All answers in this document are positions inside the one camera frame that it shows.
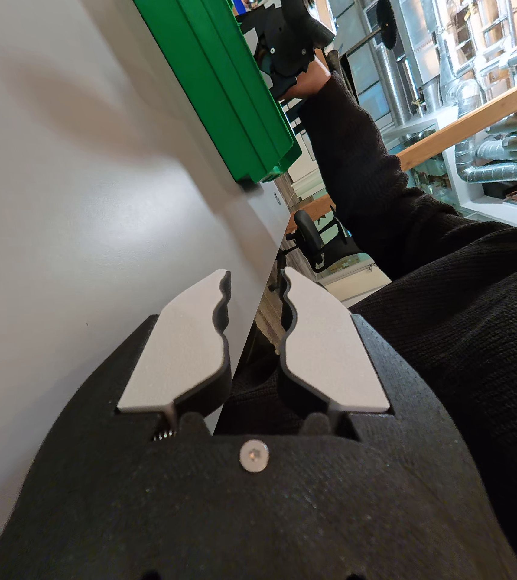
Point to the wooden beam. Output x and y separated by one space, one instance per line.
467 120

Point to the green plastic bin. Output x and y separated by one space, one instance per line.
204 68

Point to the silver ventilation ducts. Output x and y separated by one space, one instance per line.
499 172

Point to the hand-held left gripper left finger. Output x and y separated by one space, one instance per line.
177 353

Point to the person's right forearm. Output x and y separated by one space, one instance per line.
353 149

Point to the grey desk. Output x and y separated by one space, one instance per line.
59 272

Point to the person's right hand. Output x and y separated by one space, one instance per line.
306 84

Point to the black office chair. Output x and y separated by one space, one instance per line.
308 231

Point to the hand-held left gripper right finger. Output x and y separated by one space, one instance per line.
331 353

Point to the black round disc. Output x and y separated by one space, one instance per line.
387 22

